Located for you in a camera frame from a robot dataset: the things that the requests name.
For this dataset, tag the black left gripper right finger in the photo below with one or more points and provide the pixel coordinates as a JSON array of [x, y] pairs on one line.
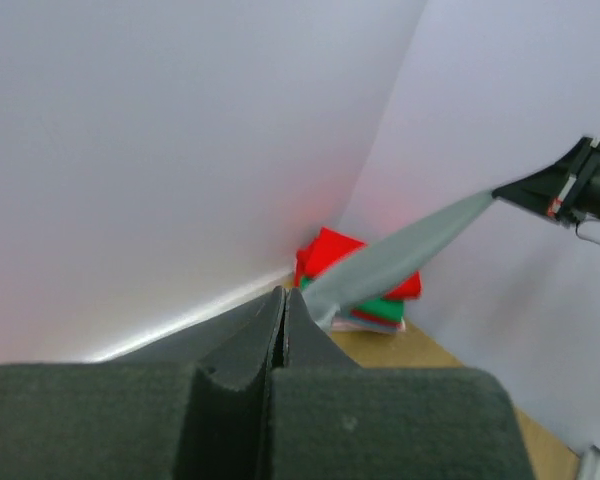
[[330, 418]]

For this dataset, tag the folded red t-shirt top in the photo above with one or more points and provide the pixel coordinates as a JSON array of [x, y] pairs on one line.
[[329, 247]]

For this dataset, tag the folded red t-shirt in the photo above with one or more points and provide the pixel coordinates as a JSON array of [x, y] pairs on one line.
[[329, 247], [360, 314]]

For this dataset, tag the folded pink t-shirt bottom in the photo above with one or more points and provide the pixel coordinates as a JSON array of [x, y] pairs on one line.
[[344, 324]]

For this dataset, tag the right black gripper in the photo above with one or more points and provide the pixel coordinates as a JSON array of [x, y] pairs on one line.
[[567, 191]]

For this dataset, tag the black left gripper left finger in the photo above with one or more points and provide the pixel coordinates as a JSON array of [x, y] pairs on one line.
[[190, 407]]

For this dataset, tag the folded red t-shirt lower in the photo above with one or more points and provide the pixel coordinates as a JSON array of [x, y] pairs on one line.
[[360, 314]]

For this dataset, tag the folded blue t-shirt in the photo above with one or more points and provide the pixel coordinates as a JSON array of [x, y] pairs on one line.
[[386, 326]]

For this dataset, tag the grey t-shirt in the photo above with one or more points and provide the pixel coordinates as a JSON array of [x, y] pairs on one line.
[[369, 272]]

